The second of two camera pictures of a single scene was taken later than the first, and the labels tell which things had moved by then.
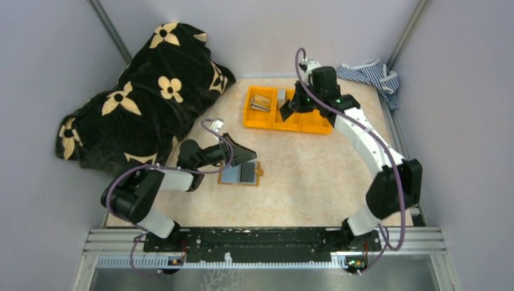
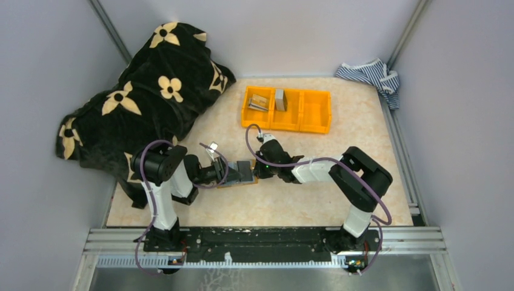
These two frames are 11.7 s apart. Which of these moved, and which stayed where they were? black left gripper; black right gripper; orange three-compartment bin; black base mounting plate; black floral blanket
Moved: black right gripper; black left gripper
Stayed: black floral blanket; orange three-compartment bin; black base mounting plate
